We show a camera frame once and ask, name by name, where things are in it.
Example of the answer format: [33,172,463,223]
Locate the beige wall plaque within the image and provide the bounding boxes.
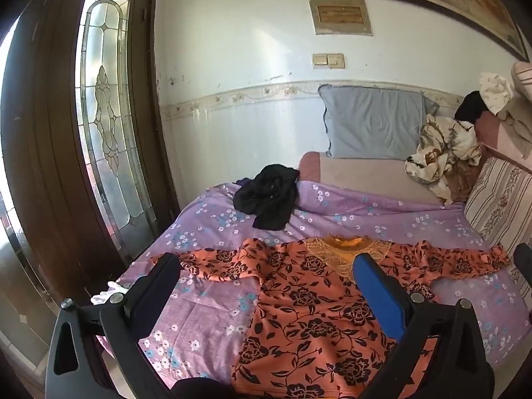
[308,0,373,36]

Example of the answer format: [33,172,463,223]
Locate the grey pillow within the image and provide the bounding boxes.
[318,84,439,159]

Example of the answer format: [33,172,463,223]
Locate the purple floral bed sheet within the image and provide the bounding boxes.
[95,181,532,399]

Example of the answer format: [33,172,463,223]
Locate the cream brown patterned blanket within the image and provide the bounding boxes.
[405,114,483,205]

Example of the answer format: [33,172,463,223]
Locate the orange black floral shirt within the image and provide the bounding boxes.
[150,235,511,399]

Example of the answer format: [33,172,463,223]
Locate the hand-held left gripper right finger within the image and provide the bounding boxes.
[352,253,495,399]

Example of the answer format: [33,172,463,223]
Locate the striped floral pillow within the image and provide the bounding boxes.
[463,156,532,251]

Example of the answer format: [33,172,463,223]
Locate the pink folded blanket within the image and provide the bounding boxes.
[474,62,532,171]

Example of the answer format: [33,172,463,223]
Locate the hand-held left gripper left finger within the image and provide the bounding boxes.
[44,253,184,399]

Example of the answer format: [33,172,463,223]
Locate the black crumpled garment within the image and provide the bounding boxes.
[233,164,301,230]

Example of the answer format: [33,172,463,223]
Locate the wooden door with leaded glass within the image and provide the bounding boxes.
[0,0,180,300]

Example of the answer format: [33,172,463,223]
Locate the cream crumpled cloth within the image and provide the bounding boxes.
[478,72,517,115]

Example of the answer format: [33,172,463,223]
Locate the small white cloth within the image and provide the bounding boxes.
[90,281,132,307]

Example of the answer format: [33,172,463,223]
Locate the beige wall light switch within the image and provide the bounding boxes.
[312,53,346,69]

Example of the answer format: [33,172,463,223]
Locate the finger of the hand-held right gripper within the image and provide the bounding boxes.
[513,243,532,288]

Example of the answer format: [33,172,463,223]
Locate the black cloth on pile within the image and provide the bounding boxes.
[454,90,490,124]

